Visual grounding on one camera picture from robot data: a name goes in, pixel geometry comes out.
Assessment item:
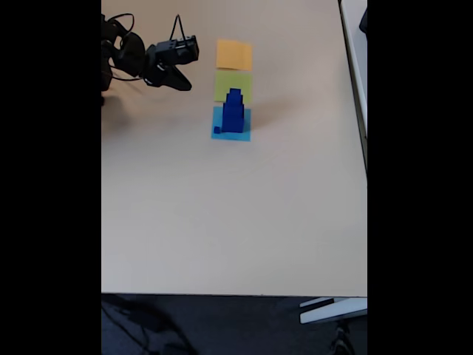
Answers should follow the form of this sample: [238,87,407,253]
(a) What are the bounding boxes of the green paper square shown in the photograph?
[213,70,253,104]

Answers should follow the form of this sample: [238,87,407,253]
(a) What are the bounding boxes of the orange paper square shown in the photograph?
[216,39,253,71]

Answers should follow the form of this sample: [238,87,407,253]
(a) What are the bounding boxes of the light blue paper square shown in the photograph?
[211,106,251,143]

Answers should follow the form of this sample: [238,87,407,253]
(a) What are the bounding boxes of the medium blue cube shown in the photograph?
[225,95,244,115]

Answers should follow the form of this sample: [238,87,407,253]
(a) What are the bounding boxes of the large blue cube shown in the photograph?
[222,104,245,133]

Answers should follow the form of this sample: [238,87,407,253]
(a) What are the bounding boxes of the white neighbouring desk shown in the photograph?
[338,0,368,178]

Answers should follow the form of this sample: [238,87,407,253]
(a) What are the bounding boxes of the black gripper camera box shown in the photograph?
[176,35,200,63]

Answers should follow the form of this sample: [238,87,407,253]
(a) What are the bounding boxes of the black camera cable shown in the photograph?
[105,13,186,81]

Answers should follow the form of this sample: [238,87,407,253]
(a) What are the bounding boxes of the black floor cables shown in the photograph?
[101,297,193,355]

